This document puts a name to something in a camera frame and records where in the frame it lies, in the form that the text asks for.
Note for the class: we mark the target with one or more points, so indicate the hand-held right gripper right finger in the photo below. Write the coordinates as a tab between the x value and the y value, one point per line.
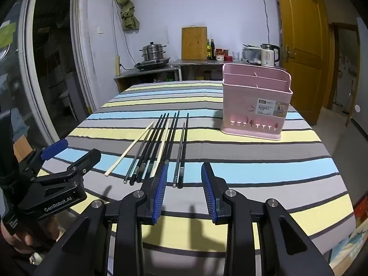
208	189

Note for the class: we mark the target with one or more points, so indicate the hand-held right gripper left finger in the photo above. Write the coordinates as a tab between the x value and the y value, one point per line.
159	189

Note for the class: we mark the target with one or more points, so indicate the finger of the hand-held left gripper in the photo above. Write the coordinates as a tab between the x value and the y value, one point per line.
54	149
86	161

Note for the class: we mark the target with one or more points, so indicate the cream wooden chopstick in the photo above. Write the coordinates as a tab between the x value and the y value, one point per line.
160	153
129	149

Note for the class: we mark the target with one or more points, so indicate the metal chopstick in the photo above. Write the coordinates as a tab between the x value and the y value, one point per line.
178	155
138	158

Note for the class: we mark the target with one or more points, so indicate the black chopstick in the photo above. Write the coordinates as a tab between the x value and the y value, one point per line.
153	146
171	120
184	143
146	150
174	128

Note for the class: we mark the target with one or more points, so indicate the pink plastic utensil basket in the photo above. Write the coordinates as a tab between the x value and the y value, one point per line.
244	106

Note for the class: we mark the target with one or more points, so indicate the person's left hand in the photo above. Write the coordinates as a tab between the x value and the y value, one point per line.
20	237

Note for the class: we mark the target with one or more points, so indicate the striped tablecloth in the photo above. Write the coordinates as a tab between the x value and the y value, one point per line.
258	161

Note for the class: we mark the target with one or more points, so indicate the sliding glass door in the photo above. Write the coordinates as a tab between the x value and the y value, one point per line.
51	63

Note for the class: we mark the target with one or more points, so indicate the yellowed power strip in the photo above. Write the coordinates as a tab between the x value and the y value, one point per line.
117	64

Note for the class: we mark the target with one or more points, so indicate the induction stove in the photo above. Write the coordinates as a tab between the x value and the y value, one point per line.
152	64

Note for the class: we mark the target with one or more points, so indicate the steel steamer pot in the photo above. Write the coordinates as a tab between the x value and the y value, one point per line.
153	52

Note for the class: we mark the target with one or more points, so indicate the steel kitchen counter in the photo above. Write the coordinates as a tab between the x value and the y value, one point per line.
189	63

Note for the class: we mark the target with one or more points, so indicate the clear drinking glass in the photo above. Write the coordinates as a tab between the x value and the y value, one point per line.
236	56

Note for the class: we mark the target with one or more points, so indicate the yellow oil bottle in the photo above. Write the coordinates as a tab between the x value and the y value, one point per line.
208	51

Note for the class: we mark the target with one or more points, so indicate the dark sauce bottle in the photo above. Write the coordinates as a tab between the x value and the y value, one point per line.
212	50

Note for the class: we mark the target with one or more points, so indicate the grey dish container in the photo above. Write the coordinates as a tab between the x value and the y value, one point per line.
251	54

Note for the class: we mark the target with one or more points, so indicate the white electric kettle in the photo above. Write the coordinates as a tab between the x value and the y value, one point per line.
268	56

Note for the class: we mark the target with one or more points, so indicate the wooden cutting board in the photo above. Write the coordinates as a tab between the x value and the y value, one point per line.
194	43

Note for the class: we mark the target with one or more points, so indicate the green hanging cloth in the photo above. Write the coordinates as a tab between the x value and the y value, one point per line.
126	8

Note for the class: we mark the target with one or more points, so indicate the yellow wooden door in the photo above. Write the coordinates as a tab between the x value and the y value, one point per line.
304	49

